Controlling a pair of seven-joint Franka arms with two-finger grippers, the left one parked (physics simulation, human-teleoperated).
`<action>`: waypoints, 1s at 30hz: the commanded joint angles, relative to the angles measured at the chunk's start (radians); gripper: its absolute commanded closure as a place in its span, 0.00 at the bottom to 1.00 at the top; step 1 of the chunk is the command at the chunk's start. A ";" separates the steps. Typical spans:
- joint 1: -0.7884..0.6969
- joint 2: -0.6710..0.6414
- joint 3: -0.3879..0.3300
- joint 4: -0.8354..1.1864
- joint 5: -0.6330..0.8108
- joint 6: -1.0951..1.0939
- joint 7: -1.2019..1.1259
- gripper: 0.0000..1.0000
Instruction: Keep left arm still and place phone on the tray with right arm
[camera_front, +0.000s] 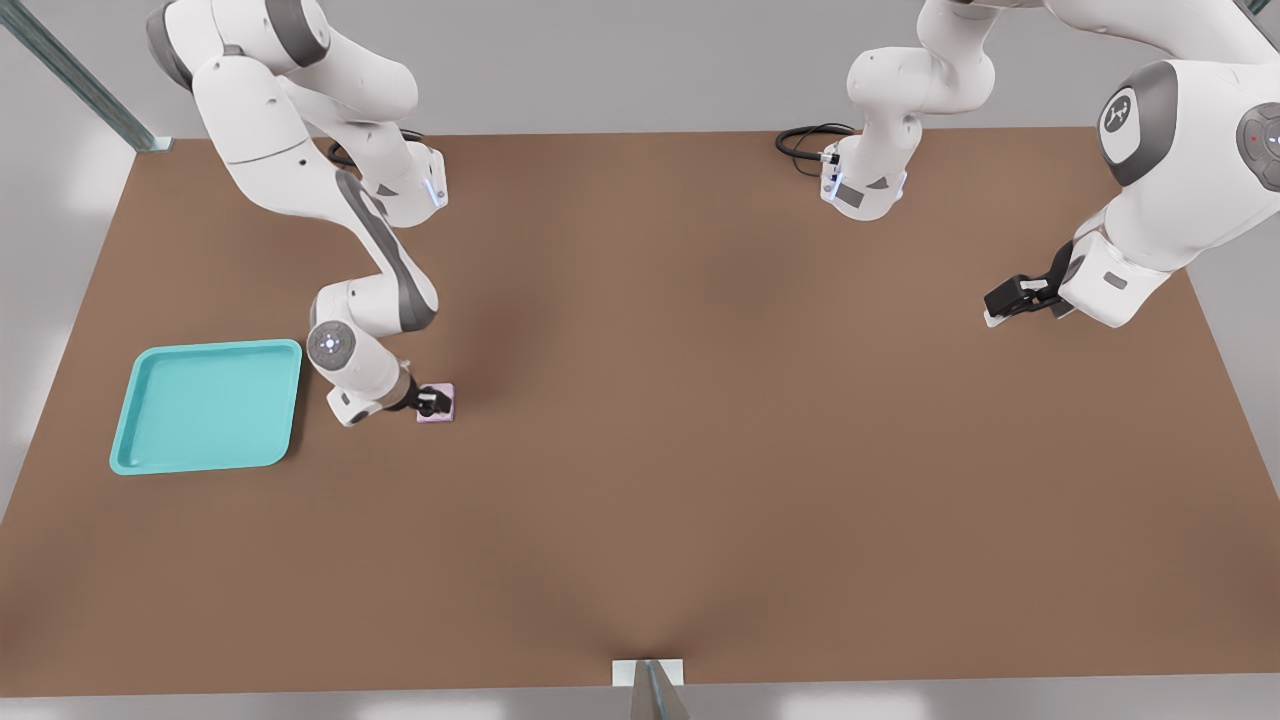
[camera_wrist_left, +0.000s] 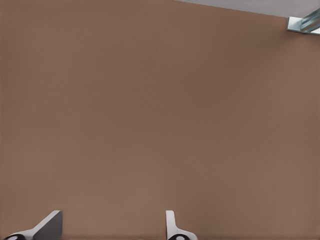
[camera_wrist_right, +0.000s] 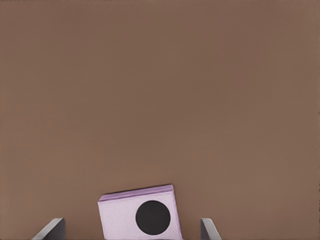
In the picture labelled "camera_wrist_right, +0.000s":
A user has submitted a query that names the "pale lilac phone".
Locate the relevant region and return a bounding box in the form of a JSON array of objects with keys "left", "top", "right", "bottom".
[{"left": 97, "top": 184, "right": 184, "bottom": 240}]

